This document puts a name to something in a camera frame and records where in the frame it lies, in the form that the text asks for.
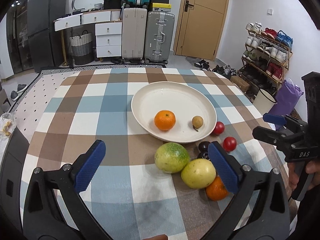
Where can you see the woven laundry basket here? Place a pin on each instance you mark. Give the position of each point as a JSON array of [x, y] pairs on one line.
[[82, 48]]

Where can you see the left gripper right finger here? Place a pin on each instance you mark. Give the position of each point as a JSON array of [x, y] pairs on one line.
[[227, 167]]

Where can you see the silver suitcase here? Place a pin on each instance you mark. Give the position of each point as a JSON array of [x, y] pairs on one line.
[[158, 36]]

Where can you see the black refrigerator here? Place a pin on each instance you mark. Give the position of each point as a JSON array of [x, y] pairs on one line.
[[44, 42]]

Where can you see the orange mandarin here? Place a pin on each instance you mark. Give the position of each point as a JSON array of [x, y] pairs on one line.
[[217, 191], [165, 120]]

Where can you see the yellow passion fruit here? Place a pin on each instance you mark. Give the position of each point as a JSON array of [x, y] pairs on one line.
[[198, 174]]

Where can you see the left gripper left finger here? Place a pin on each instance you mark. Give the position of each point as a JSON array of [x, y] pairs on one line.
[[86, 165]]

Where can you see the red cherry tomato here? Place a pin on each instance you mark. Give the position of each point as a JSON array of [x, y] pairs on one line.
[[229, 144], [219, 128]]

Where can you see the white drawer desk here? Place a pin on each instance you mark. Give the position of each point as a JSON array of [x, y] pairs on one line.
[[108, 29]]

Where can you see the white bucket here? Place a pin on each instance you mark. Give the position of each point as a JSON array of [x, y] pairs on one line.
[[264, 101]]

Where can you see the green passion fruit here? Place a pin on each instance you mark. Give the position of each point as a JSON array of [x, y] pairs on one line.
[[171, 157]]

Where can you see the cream round plate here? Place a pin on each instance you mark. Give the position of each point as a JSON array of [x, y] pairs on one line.
[[184, 101]]

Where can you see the beige suitcase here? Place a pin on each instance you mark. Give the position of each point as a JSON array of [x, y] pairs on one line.
[[133, 33]]

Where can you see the wooden shoe rack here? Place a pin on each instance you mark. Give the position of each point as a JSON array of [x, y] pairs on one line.
[[266, 59]]

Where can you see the purple plastic bag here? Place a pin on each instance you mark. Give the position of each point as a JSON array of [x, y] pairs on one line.
[[287, 97]]

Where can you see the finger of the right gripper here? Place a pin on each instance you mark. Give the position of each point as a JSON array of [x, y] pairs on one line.
[[271, 137], [276, 120]]

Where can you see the brown longan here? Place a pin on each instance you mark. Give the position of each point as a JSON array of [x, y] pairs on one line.
[[197, 122]]

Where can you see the yellow black box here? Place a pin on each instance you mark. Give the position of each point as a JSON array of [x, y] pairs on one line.
[[165, 7]]

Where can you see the checkered tablecloth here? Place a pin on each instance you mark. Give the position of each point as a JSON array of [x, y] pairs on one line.
[[63, 114]]

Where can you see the wooden door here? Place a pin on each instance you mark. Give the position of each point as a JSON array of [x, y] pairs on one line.
[[199, 28]]

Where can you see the dark cherry with stem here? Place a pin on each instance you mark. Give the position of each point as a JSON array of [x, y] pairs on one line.
[[203, 146]]

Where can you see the person's right hand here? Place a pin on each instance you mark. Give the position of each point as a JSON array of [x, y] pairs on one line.
[[313, 167]]

